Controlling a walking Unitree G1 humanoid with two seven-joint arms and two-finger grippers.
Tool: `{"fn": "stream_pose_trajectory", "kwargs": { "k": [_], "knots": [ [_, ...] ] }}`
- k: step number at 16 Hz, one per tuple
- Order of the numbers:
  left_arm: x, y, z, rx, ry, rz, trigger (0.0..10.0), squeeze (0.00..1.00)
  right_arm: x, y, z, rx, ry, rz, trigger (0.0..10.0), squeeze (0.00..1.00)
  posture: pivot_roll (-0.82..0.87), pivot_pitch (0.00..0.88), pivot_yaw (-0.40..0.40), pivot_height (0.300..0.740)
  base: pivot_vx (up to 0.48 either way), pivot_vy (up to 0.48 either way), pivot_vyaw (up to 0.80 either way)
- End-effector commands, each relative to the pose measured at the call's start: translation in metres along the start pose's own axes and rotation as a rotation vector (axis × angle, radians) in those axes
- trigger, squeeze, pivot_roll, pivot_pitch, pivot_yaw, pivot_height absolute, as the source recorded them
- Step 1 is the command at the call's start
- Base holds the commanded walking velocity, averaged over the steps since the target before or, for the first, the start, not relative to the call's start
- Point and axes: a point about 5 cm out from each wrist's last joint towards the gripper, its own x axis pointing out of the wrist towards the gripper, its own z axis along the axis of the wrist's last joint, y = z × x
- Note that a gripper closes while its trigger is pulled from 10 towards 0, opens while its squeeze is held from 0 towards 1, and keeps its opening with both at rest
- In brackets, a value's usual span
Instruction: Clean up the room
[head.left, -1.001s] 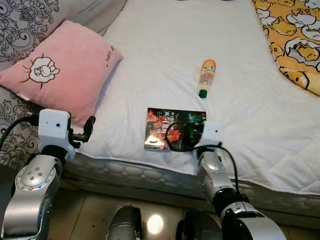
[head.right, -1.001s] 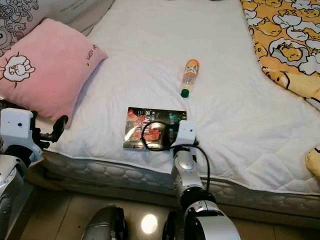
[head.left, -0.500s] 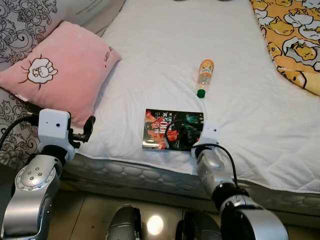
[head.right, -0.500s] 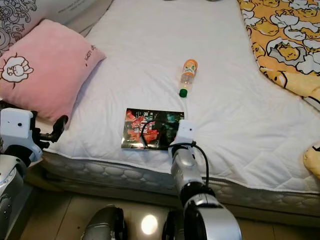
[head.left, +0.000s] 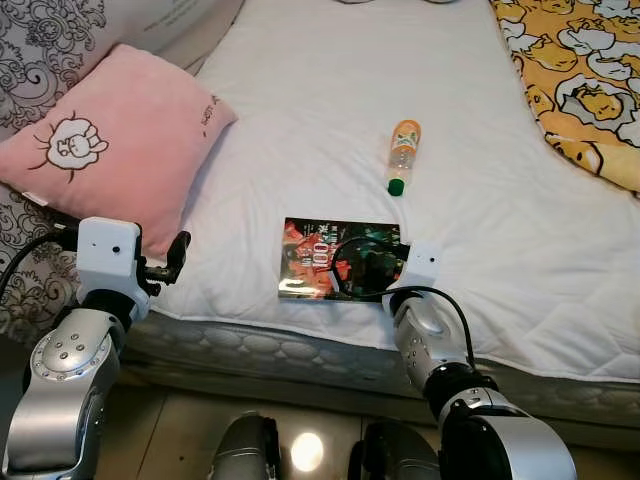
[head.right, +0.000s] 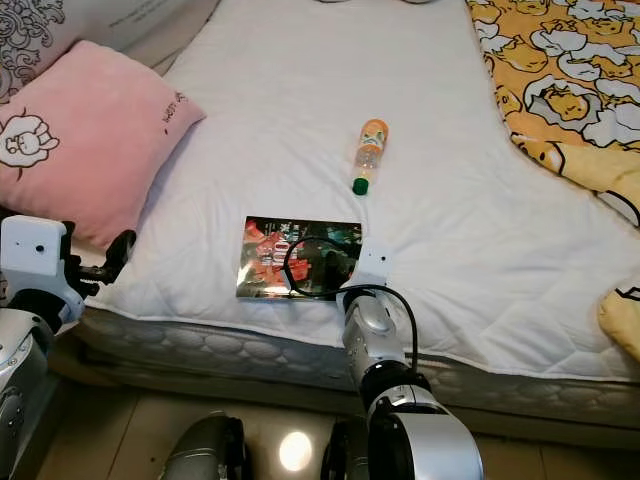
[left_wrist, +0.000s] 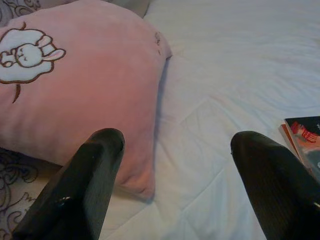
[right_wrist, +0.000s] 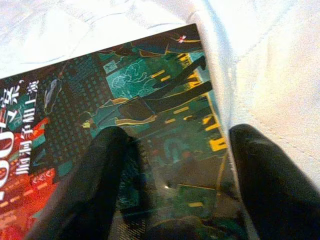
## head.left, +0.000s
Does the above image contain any silver robot right leg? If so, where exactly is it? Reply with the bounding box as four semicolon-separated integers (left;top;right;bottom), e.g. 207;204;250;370
347;420;441;480

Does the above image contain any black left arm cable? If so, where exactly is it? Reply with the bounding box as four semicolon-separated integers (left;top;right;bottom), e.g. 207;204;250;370
0;222;81;301

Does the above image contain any large grey floral patterned pillow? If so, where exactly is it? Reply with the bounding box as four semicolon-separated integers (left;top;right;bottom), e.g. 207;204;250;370
0;0;246;346

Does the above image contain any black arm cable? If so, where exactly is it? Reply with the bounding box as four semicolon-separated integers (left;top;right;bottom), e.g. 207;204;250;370
329;235;479;373
0;222;81;301

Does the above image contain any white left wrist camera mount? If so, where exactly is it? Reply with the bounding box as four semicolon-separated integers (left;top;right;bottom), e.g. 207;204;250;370
76;217;151;321

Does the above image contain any silver robot leg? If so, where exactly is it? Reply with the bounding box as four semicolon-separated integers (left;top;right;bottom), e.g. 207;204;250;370
347;420;441;480
208;412;283;480

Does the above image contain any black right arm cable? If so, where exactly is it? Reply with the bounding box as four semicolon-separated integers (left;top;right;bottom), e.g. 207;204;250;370
329;235;479;373

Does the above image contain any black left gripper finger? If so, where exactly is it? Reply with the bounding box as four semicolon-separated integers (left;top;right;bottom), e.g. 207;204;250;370
164;230;193;287

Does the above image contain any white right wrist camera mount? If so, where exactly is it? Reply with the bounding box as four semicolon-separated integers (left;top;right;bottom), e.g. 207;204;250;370
383;240;444;301

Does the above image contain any clear plastic bottle green cap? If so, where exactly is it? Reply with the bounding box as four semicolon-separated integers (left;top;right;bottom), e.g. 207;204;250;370
386;119;422;197

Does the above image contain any white quilted mattress pad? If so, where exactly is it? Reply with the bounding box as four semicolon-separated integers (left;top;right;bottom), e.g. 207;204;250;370
150;0;640;383

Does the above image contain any silver robot left leg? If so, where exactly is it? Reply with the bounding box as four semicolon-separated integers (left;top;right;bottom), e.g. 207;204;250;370
208;412;283;480

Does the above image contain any yellow cartoon print blanket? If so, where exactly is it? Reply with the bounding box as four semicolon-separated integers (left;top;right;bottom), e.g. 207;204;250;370
488;0;640;193

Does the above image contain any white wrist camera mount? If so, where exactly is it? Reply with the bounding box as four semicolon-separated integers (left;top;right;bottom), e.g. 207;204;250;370
383;240;444;301
76;217;151;321

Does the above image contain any pink plush pillow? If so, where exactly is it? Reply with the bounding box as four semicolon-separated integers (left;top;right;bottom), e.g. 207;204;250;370
0;43;239;256

